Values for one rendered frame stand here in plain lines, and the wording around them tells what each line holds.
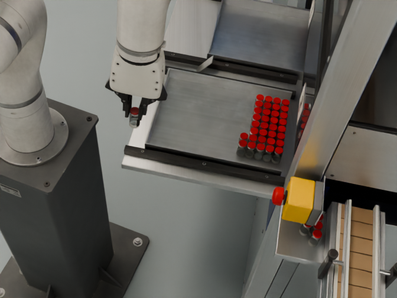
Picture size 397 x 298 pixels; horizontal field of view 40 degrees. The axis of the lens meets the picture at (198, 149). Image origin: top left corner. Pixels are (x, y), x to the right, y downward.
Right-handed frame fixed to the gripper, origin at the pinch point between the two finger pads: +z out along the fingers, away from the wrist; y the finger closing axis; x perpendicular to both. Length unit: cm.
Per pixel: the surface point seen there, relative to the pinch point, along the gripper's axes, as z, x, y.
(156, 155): 23.1, -7.0, -4.8
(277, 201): 12.1, 7.0, -33.3
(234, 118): 22.6, -23.9, -22.5
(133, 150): 23.4, -7.3, 1.0
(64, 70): 109, -114, 56
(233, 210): 108, -53, -35
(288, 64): 20, -47, -35
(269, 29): 19, -60, -28
